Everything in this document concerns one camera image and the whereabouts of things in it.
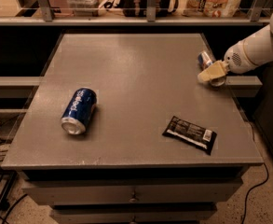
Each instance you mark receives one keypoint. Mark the grey drawer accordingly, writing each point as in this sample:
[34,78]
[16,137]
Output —
[134,213]
[131,192]

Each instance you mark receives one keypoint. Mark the grey upper drawer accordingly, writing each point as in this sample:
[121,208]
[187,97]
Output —
[131,192]

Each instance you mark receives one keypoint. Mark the black snack packet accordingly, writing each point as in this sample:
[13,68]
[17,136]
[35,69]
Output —
[191,133]

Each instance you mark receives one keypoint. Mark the silver blue redbull can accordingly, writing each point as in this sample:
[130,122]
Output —
[205,60]

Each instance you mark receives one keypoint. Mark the grey metal shelf rail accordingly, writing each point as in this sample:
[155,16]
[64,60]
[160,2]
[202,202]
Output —
[39,12]

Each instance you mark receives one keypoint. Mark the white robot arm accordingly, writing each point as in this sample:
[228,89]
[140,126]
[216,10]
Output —
[248,54]

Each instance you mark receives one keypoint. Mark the colourful snack bag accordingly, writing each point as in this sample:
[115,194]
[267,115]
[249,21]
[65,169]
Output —
[211,8]

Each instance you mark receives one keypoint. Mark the grey lower drawer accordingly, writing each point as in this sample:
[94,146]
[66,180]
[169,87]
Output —
[134,213]

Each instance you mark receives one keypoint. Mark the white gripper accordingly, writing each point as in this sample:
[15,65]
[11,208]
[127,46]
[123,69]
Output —
[236,60]

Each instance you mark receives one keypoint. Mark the blue pepsi can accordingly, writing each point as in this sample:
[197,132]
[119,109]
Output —
[75,119]

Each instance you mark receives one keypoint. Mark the black backpack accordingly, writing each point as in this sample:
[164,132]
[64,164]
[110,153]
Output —
[139,8]

